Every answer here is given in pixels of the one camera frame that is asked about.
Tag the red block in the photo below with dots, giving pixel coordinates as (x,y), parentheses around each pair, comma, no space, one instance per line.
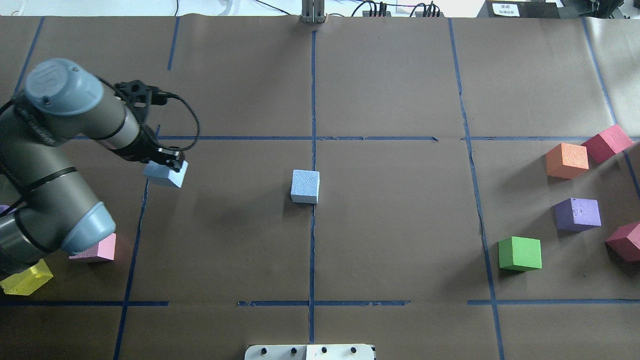
(607,143)

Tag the orange block right side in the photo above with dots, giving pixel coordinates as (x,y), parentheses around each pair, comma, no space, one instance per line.
(566,161)

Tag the aluminium frame post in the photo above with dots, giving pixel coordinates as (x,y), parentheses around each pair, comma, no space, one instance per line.
(313,11)

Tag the magenta block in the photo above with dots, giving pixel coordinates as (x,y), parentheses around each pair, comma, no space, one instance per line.
(625,242)

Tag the green block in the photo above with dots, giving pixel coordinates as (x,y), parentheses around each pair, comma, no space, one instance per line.
(520,254)

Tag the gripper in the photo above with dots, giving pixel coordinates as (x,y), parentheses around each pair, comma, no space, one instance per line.
(141,146)

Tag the yellow block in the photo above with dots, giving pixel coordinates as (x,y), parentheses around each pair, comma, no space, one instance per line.
(27,282)

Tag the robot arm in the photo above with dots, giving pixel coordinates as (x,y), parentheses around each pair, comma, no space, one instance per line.
(56,209)

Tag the light blue block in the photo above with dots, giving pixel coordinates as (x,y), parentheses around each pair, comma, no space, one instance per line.
(305,186)
(164,176)

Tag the pink block left side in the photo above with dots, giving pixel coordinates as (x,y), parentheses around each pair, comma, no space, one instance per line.
(103,251)

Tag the black power adapter box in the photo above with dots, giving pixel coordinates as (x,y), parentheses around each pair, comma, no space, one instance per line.
(518,9)

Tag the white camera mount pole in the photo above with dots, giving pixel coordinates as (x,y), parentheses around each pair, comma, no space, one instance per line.
(348,351)

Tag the purple block right side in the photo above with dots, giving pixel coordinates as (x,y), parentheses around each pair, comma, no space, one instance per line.
(577,215)

